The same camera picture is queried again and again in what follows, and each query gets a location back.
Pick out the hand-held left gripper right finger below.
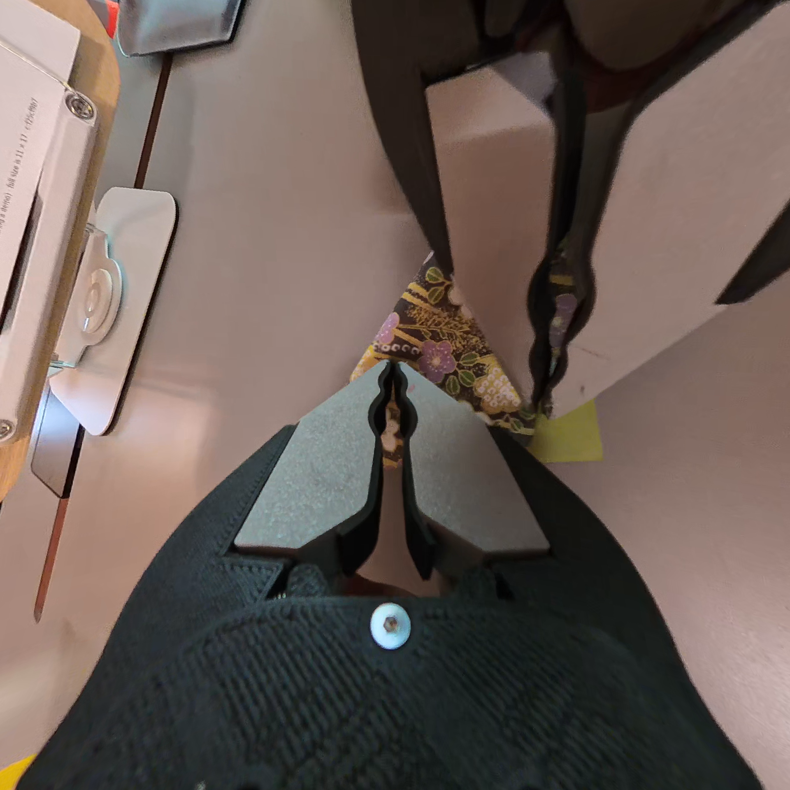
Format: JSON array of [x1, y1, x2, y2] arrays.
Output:
[[394, 363, 551, 582]]

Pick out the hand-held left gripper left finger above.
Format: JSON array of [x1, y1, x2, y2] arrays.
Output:
[[233, 361, 396, 579]]

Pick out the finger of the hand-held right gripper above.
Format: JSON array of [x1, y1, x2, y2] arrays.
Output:
[[425, 52, 578, 411], [543, 9, 790, 422]]

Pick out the floral patterned origami paper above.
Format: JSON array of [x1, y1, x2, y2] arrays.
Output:
[[351, 247, 584, 470]]

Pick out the yellow-green paper sheet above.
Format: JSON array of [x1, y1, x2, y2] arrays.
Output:
[[530, 399, 604, 464]]

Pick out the silver metal object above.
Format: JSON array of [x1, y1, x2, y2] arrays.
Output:
[[116, 0, 248, 58]]

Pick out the dark glossy plate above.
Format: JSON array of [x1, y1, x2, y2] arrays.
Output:
[[30, 389, 85, 500]]

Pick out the white framed printed board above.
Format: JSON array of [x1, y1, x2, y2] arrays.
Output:
[[0, 0, 101, 446]]

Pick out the yellow paper sheet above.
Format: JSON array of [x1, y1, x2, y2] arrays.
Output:
[[0, 754, 39, 790]]

